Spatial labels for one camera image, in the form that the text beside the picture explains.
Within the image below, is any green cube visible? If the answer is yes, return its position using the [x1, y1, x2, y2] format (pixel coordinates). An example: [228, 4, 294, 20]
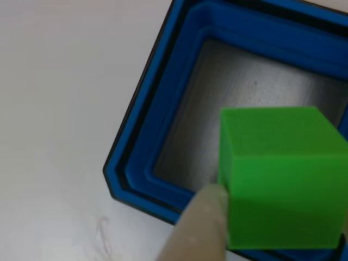
[217, 106, 348, 250]

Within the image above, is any blue square box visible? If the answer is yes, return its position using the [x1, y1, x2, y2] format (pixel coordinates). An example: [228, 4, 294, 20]
[102, 0, 348, 261]

